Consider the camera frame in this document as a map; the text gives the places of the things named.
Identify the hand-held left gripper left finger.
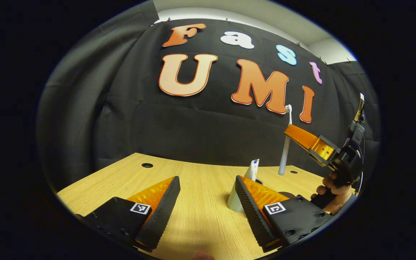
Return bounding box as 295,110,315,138
75,176,181,252

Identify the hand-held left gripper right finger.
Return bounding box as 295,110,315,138
235,175,333,253

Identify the grey-blue cup with wooden handle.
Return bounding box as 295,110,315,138
227,179,263,212

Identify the white toothbrush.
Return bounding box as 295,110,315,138
278,104,293,176

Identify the white toothpaste tube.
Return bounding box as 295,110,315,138
244,159,260,181

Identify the wooden desktop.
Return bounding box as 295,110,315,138
56,152,356,260

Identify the black backdrop cloth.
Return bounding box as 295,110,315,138
36,0,380,192

